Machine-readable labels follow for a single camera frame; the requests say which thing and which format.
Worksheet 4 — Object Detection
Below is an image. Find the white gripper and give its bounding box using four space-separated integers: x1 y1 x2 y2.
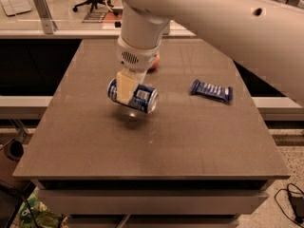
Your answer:
116 37 159 105

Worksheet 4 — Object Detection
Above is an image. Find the blue pepsi can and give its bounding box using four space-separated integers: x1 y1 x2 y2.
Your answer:
107 79 158 114

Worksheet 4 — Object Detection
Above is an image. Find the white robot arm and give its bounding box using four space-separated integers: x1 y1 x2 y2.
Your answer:
118 0 304 105

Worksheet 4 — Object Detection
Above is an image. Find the red apple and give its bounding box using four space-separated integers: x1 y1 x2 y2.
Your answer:
149 54 160 71

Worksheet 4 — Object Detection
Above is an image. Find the blue snack bar wrapper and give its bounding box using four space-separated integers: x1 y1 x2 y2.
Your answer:
190 80 233 103

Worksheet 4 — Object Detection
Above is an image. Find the grey table cabinet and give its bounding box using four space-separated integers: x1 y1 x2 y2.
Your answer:
14 39 289 228

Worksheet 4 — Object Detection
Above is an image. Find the black round bin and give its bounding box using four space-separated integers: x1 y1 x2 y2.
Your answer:
4 139 24 162

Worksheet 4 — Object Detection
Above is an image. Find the green patterned bag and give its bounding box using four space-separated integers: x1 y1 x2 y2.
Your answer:
17 193 63 228

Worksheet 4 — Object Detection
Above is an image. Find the left metal glass post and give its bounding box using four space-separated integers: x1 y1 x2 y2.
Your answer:
33 0 57 34

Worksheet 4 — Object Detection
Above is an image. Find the black power adapter with cable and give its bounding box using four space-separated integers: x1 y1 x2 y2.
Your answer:
274 183 304 228

